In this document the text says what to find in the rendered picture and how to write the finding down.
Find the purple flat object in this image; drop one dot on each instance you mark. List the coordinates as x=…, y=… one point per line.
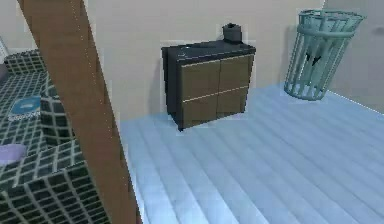
x=10, y=154

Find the small black box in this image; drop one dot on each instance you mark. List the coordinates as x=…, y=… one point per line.
x=232, y=32

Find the teal slatted bin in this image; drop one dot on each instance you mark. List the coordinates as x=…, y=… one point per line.
x=318, y=56

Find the brown wooden bed board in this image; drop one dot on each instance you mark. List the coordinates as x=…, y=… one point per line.
x=83, y=100

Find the brown and black drawer chest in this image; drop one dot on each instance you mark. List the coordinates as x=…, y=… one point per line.
x=213, y=87

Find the blue book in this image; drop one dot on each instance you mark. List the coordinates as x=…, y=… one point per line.
x=25, y=107

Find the green checked bed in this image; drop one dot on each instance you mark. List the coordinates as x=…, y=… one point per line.
x=36, y=160

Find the green checked pillow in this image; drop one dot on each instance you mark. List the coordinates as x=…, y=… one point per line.
x=27, y=62

